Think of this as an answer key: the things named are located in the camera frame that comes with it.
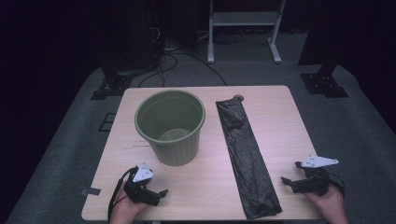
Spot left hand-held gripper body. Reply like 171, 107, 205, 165
122, 161, 162, 207

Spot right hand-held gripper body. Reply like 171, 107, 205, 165
292, 154, 340, 198

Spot green plastic trash bin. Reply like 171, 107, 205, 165
134, 89, 206, 167

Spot black plastic garbage bag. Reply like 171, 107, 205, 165
215, 98, 283, 220

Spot person's left hand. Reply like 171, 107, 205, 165
109, 186, 150, 224

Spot person's right hand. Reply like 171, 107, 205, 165
303, 185, 349, 224

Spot grey tape strip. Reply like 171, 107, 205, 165
80, 187, 103, 197

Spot grey floor mat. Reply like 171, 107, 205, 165
6, 60, 396, 224

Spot black tape floor marking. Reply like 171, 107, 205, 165
98, 112, 118, 133

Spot black stand base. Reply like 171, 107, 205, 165
90, 63, 134, 101
299, 62, 350, 99

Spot black equipment case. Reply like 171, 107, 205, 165
99, 0, 164, 74

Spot left hand-held gripper black cable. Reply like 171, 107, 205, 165
106, 167, 139, 222

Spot hand-held gripper black cable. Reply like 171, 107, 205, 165
106, 167, 139, 222
326, 171, 346, 198

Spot right hand-held gripper black cable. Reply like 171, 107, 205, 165
326, 171, 346, 198

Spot black floor cables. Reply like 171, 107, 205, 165
137, 50, 228, 89

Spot black coiled cable bundle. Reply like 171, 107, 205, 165
213, 31, 246, 45

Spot white metal stand frame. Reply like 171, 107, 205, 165
206, 0, 287, 65

